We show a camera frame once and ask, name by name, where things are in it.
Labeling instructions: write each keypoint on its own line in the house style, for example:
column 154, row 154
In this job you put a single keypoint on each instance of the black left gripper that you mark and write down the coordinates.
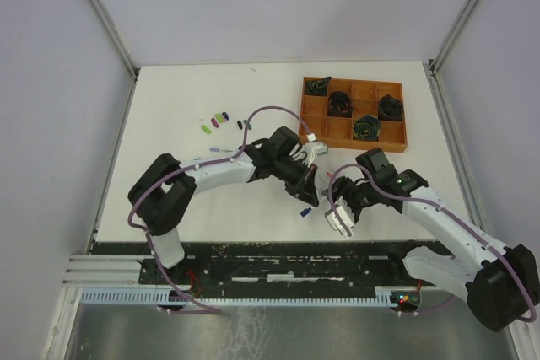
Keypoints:
column 305, row 187

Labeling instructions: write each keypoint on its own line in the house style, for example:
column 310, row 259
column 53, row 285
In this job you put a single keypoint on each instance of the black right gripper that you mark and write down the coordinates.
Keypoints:
column 342, row 185

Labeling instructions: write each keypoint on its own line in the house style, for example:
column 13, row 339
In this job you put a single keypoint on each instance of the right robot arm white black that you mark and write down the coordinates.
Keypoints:
column 499, row 283

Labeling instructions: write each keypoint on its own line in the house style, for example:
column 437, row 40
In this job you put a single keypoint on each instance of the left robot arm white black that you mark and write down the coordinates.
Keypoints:
column 161, row 196

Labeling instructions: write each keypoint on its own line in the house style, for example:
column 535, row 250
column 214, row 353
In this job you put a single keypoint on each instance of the orange wooden compartment tray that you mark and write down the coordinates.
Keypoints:
column 329, row 106

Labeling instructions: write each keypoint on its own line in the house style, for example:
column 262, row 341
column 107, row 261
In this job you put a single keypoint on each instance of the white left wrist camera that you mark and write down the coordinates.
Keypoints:
column 314, row 149

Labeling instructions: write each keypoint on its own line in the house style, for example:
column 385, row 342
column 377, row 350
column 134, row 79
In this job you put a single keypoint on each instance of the white slotted cable duct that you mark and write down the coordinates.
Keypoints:
column 164, row 296

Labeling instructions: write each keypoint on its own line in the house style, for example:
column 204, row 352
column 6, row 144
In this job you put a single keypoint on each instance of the aluminium frame post right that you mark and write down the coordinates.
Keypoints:
column 458, row 26

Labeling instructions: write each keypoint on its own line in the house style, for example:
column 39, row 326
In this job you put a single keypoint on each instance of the aluminium frame post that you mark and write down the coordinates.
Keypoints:
column 106, row 23
column 458, row 26

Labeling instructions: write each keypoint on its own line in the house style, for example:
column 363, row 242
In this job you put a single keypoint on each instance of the aluminium frame post left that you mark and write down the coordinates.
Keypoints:
column 106, row 23

